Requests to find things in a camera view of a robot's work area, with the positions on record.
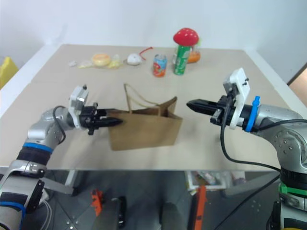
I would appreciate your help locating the white box with clutter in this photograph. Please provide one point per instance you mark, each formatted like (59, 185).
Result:
(208, 178)

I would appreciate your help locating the yellow bin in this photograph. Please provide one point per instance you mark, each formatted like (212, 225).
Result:
(7, 72)

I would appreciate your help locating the black object under table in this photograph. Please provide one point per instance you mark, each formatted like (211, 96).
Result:
(121, 210)

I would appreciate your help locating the orange round bun toy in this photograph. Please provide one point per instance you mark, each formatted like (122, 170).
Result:
(101, 59)

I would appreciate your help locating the orange tool under table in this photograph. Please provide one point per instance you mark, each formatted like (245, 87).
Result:
(97, 201)

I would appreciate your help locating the orange plastic bar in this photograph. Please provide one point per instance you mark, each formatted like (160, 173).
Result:
(200, 208)

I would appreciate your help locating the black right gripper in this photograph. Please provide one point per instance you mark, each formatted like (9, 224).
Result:
(219, 115)

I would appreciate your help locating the red mushroom plush toy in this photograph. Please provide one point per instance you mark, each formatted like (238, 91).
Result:
(185, 36)

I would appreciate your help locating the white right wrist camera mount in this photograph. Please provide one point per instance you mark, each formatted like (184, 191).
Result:
(241, 88)

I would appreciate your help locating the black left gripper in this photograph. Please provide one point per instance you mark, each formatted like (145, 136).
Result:
(88, 118)

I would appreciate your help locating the yellow toy in clear wrap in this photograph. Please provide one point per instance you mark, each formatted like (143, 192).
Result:
(114, 62)

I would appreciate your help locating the brown wooden panel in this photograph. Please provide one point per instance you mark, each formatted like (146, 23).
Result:
(299, 81)

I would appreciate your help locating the grey table leg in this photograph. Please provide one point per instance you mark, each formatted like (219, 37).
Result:
(60, 187)

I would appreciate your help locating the green drink can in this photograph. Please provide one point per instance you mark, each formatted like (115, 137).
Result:
(181, 60)

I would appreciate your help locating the orange toy in clear wrap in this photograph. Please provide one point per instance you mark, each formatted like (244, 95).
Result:
(194, 56)

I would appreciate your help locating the colourful blue drink can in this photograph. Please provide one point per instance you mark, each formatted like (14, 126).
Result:
(160, 65)

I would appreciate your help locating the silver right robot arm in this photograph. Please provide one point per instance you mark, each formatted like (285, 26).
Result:
(285, 139)

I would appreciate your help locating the pale yellow wrapped packet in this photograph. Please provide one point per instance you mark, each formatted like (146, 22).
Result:
(84, 64)

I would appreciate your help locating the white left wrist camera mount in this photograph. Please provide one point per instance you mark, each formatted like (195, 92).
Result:
(78, 99)

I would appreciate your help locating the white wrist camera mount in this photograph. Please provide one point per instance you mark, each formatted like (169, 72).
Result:
(78, 99)
(241, 88)

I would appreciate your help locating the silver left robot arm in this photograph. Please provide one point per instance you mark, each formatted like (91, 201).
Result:
(38, 136)

